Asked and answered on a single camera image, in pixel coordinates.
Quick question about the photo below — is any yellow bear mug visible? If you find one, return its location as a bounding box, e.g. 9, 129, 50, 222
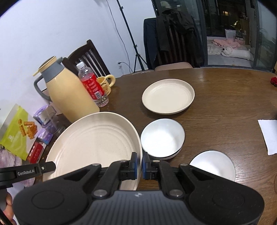
96, 74, 116, 96

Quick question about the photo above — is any brown chair seat cushion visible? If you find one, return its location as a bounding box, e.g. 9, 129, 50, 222
154, 62, 193, 72
121, 70, 155, 78

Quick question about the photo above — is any yellow thermos jug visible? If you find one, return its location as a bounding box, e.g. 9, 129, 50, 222
33, 56, 100, 123

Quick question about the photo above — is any green snack box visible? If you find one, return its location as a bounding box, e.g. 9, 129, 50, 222
0, 103, 39, 155

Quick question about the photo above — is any chair with dark jacket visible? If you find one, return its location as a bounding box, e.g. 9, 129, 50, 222
144, 9, 205, 70

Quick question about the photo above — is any dark wooden chair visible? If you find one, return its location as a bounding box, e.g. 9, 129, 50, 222
62, 39, 111, 77

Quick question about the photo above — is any pink blanket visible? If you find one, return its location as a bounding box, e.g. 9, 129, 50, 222
213, 38, 242, 48

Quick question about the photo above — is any red box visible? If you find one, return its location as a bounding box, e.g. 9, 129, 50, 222
27, 141, 46, 164

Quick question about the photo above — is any person's left hand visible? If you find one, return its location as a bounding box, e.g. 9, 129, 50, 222
4, 192, 17, 225

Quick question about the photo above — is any cream round plate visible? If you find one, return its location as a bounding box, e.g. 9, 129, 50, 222
42, 112, 143, 191
142, 79, 195, 115

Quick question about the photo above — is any glass sliding door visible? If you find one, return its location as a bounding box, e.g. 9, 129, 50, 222
151, 0, 277, 72

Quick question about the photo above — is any plastic bottle with red label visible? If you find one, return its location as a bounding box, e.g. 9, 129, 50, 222
76, 61, 109, 108

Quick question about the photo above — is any white paper sheet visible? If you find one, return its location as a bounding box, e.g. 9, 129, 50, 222
257, 119, 277, 156

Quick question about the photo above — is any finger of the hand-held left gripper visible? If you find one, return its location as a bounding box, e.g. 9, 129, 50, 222
37, 161, 56, 173

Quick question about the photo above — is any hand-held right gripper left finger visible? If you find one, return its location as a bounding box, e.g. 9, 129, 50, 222
64, 152, 137, 198

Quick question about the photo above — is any black tripod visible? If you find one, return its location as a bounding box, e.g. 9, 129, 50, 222
115, 0, 148, 73

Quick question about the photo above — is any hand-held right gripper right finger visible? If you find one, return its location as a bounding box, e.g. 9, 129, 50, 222
142, 152, 217, 198

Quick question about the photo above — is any white plush toy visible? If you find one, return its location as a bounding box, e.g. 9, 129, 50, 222
220, 46, 254, 61

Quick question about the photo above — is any white bowl with dark rim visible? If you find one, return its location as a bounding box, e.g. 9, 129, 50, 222
140, 118, 186, 161
189, 150, 236, 182

